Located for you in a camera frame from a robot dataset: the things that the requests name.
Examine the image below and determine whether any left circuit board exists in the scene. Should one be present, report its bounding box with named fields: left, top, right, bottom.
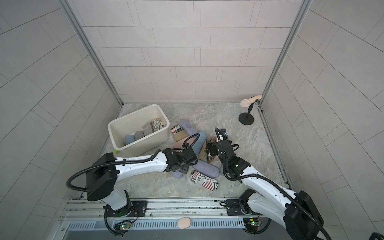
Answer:
left=114, top=221, right=132, bottom=231

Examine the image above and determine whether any cream patterned glasses case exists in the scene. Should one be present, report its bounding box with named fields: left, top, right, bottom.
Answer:
left=151, top=118, right=166, bottom=132

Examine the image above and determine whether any light blue case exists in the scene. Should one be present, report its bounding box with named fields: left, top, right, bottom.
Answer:
left=192, top=132, right=207, bottom=156

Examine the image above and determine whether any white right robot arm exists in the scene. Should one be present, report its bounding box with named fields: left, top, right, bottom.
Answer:
left=213, top=128, right=331, bottom=240

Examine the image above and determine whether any grey rectangular fabric case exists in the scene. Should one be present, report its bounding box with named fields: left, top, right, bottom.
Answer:
left=142, top=122, right=155, bottom=136

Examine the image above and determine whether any right circuit board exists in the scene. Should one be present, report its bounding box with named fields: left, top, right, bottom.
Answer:
left=243, top=218, right=263, bottom=232

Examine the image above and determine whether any flag newspaper case front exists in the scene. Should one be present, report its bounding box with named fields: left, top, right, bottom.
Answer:
left=190, top=170, right=219, bottom=192

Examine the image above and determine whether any pink oval pad on rail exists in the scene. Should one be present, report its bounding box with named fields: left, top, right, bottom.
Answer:
left=178, top=217, right=192, bottom=230

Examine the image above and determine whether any flag print case upper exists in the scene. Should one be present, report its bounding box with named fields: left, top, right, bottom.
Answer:
left=171, top=124, right=184, bottom=135

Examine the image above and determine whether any dark grey oval case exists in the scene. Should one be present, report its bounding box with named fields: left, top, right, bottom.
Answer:
left=134, top=131, right=145, bottom=141

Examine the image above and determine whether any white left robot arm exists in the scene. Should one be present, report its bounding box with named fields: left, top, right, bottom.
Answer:
left=66, top=147, right=198, bottom=211

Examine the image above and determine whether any circuit board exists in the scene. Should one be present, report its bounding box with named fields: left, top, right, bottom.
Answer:
left=114, top=221, right=132, bottom=231
left=243, top=218, right=263, bottom=232

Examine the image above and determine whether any purple case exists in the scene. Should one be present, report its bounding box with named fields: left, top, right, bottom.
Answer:
left=193, top=160, right=220, bottom=179
left=180, top=120, right=198, bottom=136

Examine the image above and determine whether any tan case upper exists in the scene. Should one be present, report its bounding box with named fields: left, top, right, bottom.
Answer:
left=173, top=130, right=189, bottom=142

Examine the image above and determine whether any pink case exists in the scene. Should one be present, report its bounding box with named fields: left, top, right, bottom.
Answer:
left=172, top=138, right=194, bottom=149

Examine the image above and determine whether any lilac case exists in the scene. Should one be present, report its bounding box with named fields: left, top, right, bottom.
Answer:
left=172, top=172, right=184, bottom=179

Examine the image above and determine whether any pink microphone on black stand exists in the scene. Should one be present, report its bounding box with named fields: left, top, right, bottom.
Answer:
left=239, top=95, right=263, bottom=126

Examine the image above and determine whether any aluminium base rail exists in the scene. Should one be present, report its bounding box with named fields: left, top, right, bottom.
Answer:
left=58, top=196, right=301, bottom=221

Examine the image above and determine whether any cream plastic storage box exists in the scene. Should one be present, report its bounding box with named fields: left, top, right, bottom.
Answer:
left=108, top=104, right=170, bottom=157

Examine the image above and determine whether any blue oval case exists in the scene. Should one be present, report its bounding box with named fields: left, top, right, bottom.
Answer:
left=124, top=135, right=136, bottom=146

